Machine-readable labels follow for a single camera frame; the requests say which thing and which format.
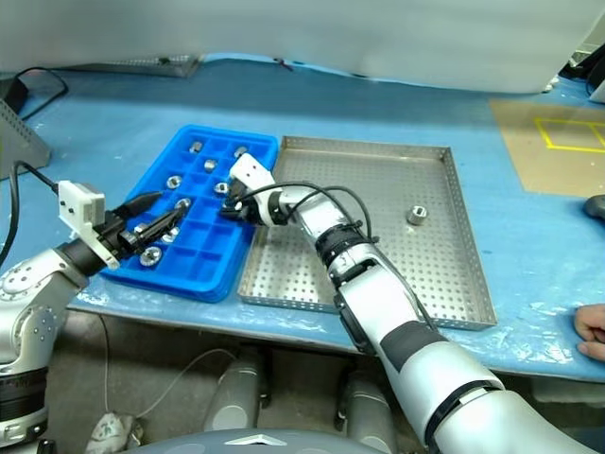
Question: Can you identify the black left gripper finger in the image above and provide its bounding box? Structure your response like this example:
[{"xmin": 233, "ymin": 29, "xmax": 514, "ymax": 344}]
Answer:
[
  {"xmin": 116, "ymin": 190, "xmax": 164, "ymax": 220},
  {"xmin": 134, "ymin": 209, "xmax": 184, "ymax": 245}
]

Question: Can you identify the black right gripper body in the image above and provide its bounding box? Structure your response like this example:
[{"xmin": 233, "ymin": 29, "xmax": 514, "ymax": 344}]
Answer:
[{"xmin": 234, "ymin": 185, "xmax": 261, "ymax": 224}]

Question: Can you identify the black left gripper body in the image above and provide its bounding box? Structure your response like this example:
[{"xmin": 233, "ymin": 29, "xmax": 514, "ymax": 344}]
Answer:
[{"xmin": 104, "ymin": 210, "xmax": 147, "ymax": 261}]

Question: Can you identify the blue compartment tray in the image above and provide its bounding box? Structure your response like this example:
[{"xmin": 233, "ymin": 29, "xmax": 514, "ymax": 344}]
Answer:
[{"xmin": 100, "ymin": 123, "xmax": 280, "ymax": 304}]

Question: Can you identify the person's bare hand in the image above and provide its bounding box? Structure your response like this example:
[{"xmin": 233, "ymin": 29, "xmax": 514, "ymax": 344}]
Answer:
[{"xmin": 574, "ymin": 304, "xmax": 605, "ymax": 359}]

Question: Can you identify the perforated metal tray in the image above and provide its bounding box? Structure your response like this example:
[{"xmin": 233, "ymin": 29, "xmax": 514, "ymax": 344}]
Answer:
[
  {"xmin": 79, "ymin": 53, "xmax": 203, "ymax": 79},
  {"xmin": 235, "ymin": 135, "xmax": 498, "ymax": 331}
]

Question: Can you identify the metal nut in metal tray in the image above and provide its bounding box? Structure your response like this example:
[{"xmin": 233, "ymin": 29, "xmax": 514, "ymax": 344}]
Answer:
[{"xmin": 405, "ymin": 204, "xmax": 429, "ymax": 227}]

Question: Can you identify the black block device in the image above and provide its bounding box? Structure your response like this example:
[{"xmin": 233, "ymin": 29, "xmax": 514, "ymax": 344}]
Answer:
[{"xmin": 0, "ymin": 78, "xmax": 30, "ymax": 114}]

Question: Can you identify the white backdrop sheet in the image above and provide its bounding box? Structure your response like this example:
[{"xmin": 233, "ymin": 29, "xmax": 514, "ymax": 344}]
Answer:
[{"xmin": 0, "ymin": 0, "xmax": 605, "ymax": 94}]

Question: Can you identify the grey rounded robot leg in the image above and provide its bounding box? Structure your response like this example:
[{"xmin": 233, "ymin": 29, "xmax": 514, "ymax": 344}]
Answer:
[
  {"xmin": 338, "ymin": 371, "xmax": 396, "ymax": 453},
  {"xmin": 206, "ymin": 348, "xmax": 267, "ymax": 432}
]

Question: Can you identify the crumpled white cloth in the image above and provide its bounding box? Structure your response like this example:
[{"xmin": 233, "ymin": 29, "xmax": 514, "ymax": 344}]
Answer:
[{"xmin": 85, "ymin": 410, "xmax": 144, "ymax": 454}]

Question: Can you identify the dark grey robot torso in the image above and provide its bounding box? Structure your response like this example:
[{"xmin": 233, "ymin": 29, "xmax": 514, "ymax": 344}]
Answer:
[{"xmin": 134, "ymin": 427, "xmax": 429, "ymax": 454}]

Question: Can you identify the brown mat with yellow tape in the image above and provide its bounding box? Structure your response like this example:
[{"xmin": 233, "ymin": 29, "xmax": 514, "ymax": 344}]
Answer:
[{"xmin": 488, "ymin": 97, "xmax": 605, "ymax": 199}]

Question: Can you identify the dark equipment pile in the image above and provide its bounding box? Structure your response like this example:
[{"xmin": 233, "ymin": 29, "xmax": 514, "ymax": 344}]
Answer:
[{"xmin": 559, "ymin": 41, "xmax": 605, "ymax": 104}]

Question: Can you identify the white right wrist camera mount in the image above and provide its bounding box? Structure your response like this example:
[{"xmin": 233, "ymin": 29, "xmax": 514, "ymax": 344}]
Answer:
[{"xmin": 229, "ymin": 152, "xmax": 277, "ymax": 202}]

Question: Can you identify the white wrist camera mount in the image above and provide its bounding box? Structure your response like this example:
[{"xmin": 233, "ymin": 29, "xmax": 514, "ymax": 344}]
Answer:
[
  {"xmin": 57, "ymin": 181, "xmax": 122, "ymax": 271},
  {"xmin": 229, "ymin": 152, "xmax": 277, "ymax": 202}
]

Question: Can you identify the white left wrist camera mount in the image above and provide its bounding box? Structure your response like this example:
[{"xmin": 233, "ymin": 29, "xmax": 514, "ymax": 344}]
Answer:
[{"xmin": 57, "ymin": 181, "xmax": 122, "ymax": 271}]

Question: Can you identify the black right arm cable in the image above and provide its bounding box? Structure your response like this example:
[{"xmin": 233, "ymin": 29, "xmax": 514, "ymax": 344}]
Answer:
[{"xmin": 238, "ymin": 183, "xmax": 382, "ymax": 245}]

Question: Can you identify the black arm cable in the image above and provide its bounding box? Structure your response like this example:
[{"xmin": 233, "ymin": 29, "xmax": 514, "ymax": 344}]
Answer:
[
  {"xmin": 0, "ymin": 160, "xmax": 61, "ymax": 271},
  {"xmin": 238, "ymin": 183, "xmax": 382, "ymax": 245}
]

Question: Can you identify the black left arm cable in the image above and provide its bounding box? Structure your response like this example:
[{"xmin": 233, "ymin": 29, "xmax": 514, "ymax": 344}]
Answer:
[{"xmin": 0, "ymin": 160, "xmax": 61, "ymax": 271}]

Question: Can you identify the thin white cable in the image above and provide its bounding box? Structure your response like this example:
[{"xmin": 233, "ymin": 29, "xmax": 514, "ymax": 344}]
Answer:
[{"xmin": 96, "ymin": 311, "xmax": 237, "ymax": 425}]

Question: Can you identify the perforated metal bracket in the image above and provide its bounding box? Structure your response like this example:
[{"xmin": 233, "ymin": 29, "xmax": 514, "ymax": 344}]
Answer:
[{"xmin": 0, "ymin": 97, "xmax": 54, "ymax": 181}]

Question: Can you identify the black looped cable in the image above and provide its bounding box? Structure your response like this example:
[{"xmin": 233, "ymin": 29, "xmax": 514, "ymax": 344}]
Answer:
[{"xmin": 16, "ymin": 67, "xmax": 71, "ymax": 122}]

